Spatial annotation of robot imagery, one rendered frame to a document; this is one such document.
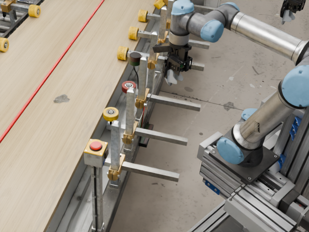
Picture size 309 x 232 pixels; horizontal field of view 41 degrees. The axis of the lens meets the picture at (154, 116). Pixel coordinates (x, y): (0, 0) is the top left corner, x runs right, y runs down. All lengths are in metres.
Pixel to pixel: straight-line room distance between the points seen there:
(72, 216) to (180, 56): 0.96
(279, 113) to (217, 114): 2.25
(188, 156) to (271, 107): 1.87
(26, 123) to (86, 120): 0.29
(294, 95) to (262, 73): 2.97
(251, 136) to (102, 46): 1.42
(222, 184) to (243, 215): 0.24
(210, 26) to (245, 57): 3.05
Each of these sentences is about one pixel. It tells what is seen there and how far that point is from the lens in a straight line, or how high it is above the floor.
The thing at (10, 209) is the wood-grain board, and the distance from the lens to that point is 1.80.
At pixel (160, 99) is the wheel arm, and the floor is 0.86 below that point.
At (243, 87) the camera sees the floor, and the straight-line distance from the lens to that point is 4.02.
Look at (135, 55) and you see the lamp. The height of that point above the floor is 1.14.
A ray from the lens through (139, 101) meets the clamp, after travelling 2.28.
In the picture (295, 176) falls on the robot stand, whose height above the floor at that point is 0.98.
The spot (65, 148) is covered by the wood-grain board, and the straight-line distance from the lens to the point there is 1.98.
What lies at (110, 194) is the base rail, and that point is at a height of 0.70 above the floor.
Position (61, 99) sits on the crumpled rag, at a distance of 2.24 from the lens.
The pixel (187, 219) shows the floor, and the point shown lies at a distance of 2.85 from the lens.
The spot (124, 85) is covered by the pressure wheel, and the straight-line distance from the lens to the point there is 2.33.
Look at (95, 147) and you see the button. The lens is 1.51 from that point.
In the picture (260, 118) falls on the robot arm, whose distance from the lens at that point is 1.46.
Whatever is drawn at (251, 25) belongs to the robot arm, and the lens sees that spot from 1.50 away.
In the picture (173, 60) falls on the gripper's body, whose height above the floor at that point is 1.45.
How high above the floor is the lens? 2.32
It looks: 41 degrees down
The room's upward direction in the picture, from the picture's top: 6 degrees clockwise
